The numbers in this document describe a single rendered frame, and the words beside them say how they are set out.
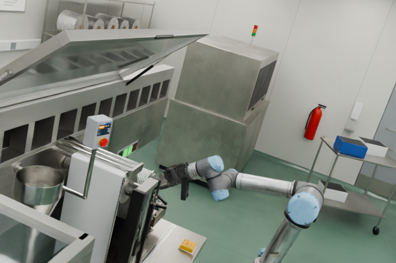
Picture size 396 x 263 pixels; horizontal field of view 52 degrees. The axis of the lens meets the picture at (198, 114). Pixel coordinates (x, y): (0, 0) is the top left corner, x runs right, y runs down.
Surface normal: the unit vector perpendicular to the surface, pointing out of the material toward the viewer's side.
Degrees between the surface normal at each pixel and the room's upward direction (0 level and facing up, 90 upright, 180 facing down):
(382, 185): 90
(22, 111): 90
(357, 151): 90
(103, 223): 90
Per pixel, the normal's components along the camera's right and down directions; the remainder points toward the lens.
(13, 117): 0.92, 0.32
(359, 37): -0.31, 0.20
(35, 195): 0.21, 0.33
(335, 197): -0.03, 0.29
